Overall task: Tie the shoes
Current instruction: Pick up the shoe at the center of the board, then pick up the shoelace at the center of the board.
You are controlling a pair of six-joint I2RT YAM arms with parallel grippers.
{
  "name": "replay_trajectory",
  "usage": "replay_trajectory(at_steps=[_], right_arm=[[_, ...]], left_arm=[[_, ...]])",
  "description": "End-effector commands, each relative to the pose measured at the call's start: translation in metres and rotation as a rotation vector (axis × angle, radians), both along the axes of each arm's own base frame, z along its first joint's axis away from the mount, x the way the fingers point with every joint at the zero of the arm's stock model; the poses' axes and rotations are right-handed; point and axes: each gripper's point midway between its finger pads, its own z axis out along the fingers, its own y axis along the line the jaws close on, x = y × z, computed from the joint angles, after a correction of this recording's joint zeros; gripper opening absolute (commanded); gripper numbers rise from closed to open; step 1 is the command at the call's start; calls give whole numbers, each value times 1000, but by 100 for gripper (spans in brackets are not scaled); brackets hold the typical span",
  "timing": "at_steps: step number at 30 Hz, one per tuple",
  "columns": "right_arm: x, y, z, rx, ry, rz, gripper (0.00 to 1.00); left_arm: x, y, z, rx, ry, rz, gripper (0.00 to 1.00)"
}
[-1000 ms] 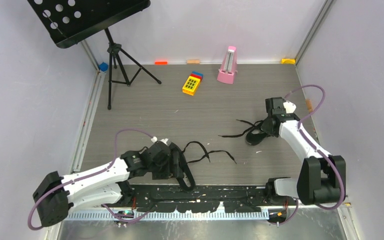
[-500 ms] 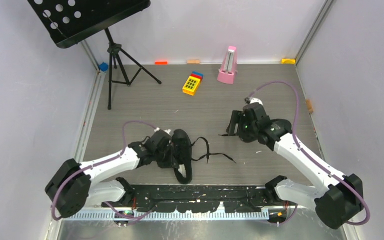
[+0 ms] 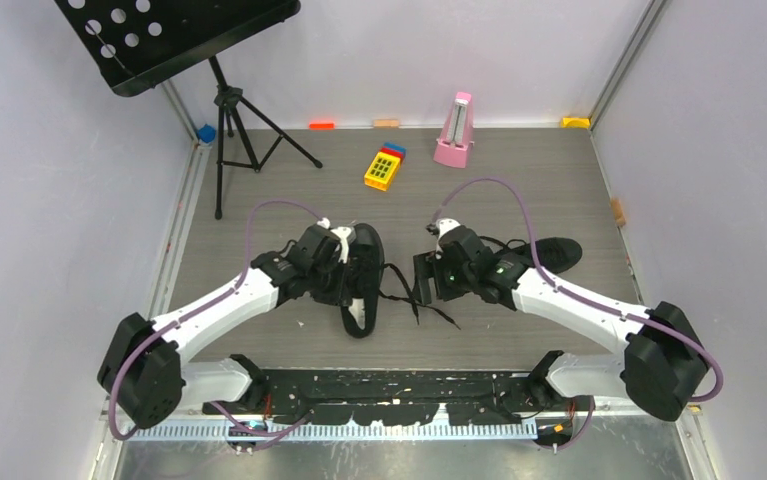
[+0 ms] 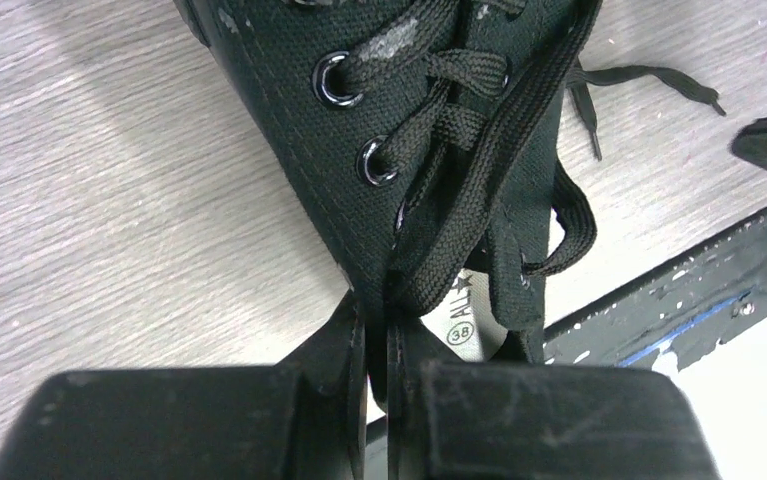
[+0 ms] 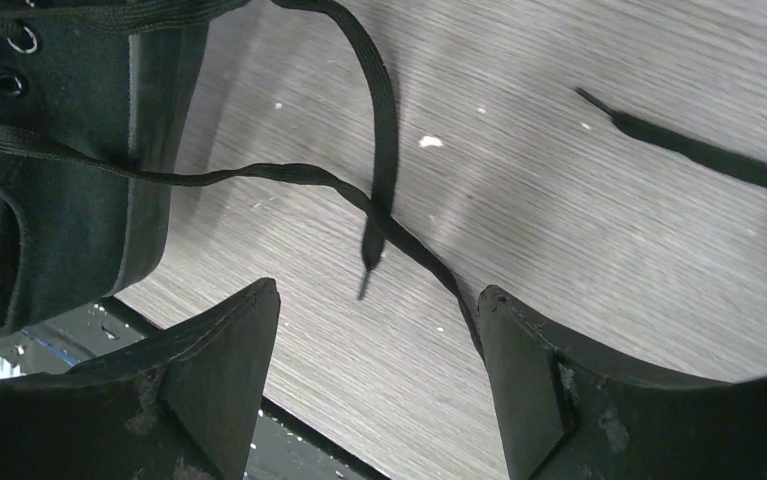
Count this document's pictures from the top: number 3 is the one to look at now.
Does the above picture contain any blue corner block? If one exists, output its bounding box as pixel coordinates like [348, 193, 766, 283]
[197, 124, 217, 145]

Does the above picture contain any black music stand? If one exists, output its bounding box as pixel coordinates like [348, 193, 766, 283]
[53, 0, 324, 221]

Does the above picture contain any yellow toy brick block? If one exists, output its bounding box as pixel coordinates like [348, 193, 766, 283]
[363, 142, 407, 191]

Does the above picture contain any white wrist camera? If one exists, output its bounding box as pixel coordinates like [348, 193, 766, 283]
[426, 218, 461, 255]
[316, 217, 356, 264]

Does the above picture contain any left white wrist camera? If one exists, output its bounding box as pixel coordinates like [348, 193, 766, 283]
[316, 217, 356, 264]

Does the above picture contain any wooden block right edge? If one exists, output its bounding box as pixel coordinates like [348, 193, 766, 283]
[610, 198, 627, 228]

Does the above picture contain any yellow corner block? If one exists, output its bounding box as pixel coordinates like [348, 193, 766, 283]
[560, 117, 591, 130]

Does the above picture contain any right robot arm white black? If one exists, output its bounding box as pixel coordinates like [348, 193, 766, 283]
[413, 218, 716, 422]

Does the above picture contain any pink metronome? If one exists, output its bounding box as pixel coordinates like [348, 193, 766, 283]
[433, 92, 474, 169]

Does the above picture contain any black canvas shoe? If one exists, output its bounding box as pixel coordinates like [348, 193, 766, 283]
[480, 236, 583, 274]
[339, 223, 462, 340]

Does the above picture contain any tan wooden block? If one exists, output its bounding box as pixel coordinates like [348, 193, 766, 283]
[372, 118, 400, 129]

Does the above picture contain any orange block at wall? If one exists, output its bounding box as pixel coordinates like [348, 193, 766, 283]
[308, 122, 335, 130]

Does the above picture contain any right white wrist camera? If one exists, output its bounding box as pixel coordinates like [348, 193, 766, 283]
[426, 218, 461, 255]

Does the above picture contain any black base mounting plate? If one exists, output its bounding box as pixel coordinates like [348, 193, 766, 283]
[203, 369, 592, 426]

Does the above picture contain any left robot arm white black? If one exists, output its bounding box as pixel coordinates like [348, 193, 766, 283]
[97, 223, 356, 429]

